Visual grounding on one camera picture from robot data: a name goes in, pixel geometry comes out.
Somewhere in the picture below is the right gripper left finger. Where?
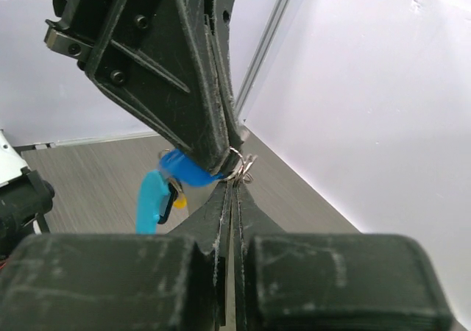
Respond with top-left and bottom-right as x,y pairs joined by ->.
1,182 -> 233,330

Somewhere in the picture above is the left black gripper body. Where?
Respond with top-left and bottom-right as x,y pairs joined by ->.
45,0 -> 147,70

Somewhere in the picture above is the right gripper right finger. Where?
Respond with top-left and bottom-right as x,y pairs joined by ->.
232,184 -> 453,330

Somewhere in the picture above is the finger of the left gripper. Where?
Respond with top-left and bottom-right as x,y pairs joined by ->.
202,0 -> 244,171
85,0 -> 228,173

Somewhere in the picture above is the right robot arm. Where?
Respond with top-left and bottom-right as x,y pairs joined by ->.
1,140 -> 454,330

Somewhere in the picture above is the large silver keyring with keys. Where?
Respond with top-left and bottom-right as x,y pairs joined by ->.
135,148 -> 257,235

